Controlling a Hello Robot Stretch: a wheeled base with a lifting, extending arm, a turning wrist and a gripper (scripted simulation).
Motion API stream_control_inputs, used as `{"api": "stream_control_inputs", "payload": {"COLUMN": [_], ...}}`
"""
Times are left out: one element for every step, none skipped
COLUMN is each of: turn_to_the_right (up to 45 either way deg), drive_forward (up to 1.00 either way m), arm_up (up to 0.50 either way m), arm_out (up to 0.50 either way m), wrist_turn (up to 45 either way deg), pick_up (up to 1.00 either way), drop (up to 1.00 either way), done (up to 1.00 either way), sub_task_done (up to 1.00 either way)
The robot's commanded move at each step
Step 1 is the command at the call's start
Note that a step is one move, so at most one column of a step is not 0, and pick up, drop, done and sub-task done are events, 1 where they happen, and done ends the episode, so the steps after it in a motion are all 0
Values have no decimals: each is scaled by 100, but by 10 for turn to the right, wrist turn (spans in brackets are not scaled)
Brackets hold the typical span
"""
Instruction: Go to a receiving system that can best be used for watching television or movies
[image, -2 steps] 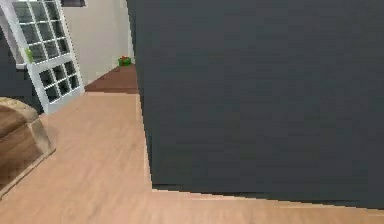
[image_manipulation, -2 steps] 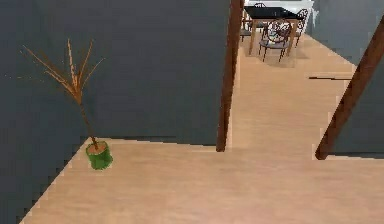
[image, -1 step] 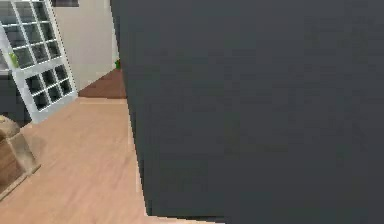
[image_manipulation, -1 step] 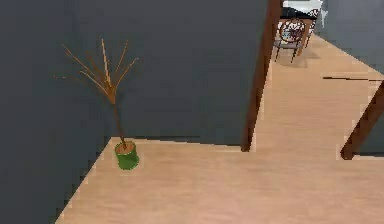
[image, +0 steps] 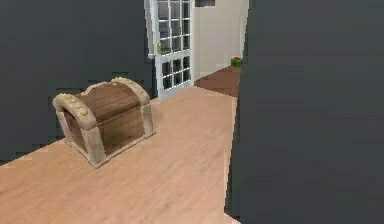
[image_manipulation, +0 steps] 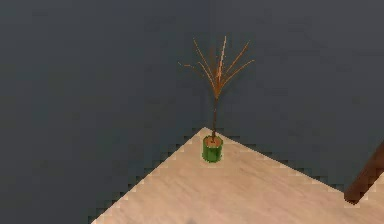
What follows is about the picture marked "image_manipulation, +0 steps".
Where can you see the dark brown wooden furniture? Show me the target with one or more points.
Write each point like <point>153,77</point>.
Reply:
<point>366,178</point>

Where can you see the brown house plant green pot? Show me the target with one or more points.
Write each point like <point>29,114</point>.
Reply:
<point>212,153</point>

